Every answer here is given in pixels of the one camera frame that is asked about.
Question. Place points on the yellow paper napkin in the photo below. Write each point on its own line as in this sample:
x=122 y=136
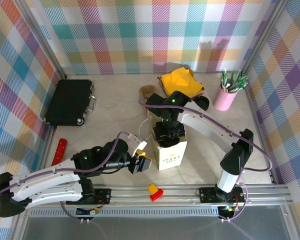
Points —
x=182 y=70
x=185 y=81

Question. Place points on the white paper takeout bag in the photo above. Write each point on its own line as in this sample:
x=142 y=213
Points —
x=171 y=157

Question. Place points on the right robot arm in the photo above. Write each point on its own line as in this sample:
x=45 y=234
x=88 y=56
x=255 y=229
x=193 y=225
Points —
x=210 y=125

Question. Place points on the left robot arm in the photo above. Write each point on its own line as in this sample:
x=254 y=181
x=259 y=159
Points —
x=45 y=180

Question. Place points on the small yellow toy block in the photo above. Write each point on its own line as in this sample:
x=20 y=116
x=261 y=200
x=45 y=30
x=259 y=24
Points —
x=152 y=188

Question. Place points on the yellow napkins in tray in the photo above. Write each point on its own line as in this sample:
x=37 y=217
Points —
x=198 y=93

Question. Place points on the brown pulp cup carrier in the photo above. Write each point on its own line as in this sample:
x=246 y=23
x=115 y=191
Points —
x=145 y=90

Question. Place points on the red stepped toy block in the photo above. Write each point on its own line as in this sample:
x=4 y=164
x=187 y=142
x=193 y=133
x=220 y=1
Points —
x=157 y=196

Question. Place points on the red dotted flat bar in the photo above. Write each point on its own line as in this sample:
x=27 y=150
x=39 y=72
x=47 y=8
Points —
x=60 y=151

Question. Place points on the pink straw holder cup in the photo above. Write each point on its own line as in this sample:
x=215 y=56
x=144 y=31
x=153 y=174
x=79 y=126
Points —
x=225 y=98

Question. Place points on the green white wrapped straw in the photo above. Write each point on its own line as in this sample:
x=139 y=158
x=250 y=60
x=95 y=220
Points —
x=239 y=77
x=232 y=78
x=237 y=87
x=243 y=80
x=225 y=75
x=223 y=80

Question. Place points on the small controller board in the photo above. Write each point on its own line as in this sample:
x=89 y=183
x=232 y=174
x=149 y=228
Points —
x=227 y=209
x=88 y=212

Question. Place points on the grey metal panel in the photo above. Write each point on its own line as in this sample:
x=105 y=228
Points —
x=152 y=228

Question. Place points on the black carrying case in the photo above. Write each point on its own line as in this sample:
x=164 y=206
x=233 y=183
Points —
x=67 y=102

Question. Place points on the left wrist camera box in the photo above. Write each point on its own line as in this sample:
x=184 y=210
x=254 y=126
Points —
x=137 y=143

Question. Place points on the wide aluminium extrusion rail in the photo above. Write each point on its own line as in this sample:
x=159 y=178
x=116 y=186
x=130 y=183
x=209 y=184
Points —
x=130 y=197

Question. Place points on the aluminium frame post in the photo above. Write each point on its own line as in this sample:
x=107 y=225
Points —
x=261 y=37
x=47 y=42

